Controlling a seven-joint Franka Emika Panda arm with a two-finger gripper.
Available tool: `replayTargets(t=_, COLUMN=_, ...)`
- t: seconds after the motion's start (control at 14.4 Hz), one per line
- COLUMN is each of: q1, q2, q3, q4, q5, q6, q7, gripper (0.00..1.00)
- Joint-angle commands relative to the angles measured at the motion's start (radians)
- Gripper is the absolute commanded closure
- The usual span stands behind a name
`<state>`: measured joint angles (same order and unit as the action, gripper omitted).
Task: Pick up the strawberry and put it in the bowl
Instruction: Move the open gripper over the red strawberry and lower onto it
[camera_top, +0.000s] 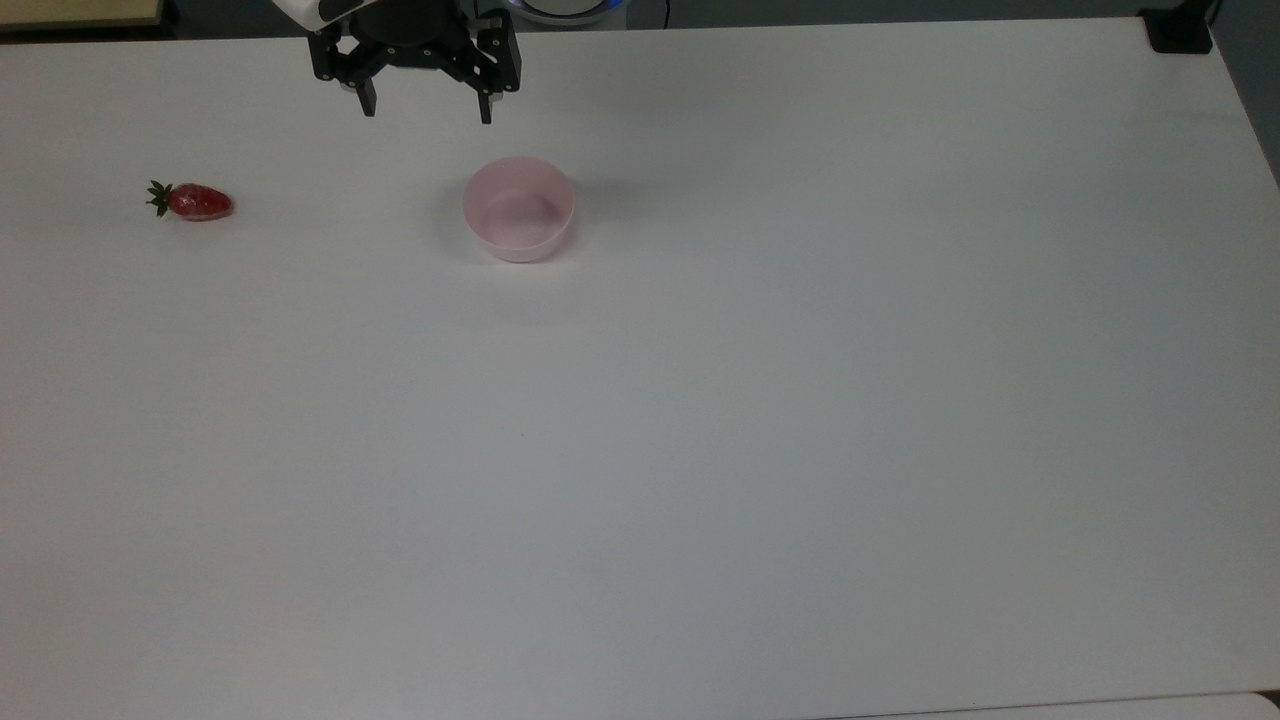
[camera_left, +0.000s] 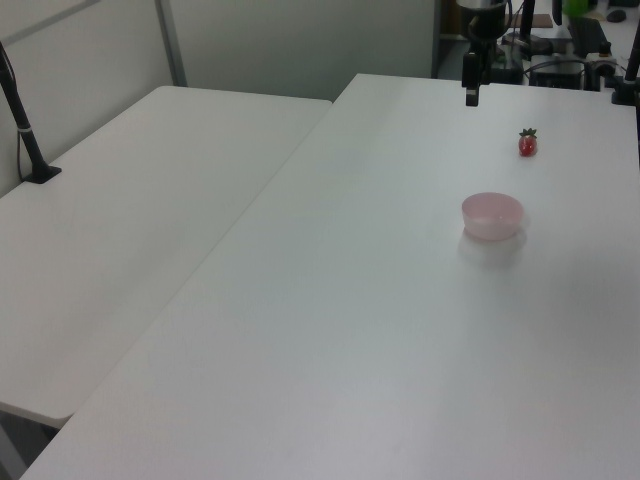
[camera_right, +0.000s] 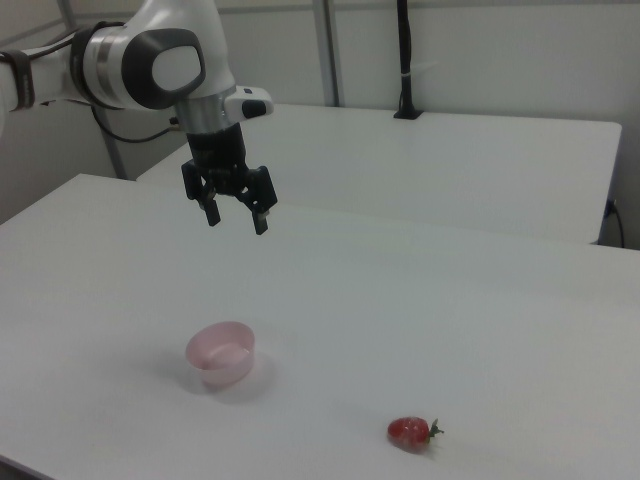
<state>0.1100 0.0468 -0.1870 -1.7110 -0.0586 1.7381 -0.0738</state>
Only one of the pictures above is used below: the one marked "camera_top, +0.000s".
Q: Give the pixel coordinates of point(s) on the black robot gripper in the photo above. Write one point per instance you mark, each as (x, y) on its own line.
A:
(410, 35)

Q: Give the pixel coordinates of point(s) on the red strawberry with green leaves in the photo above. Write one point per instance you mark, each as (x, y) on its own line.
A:
(200, 202)

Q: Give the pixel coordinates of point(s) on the pink plastic bowl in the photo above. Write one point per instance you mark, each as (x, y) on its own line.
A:
(518, 215)

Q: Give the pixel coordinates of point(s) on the yellow wooden board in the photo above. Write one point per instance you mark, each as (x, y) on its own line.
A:
(75, 12)

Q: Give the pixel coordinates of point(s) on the black table clamp block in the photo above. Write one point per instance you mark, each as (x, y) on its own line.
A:
(1180, 30)

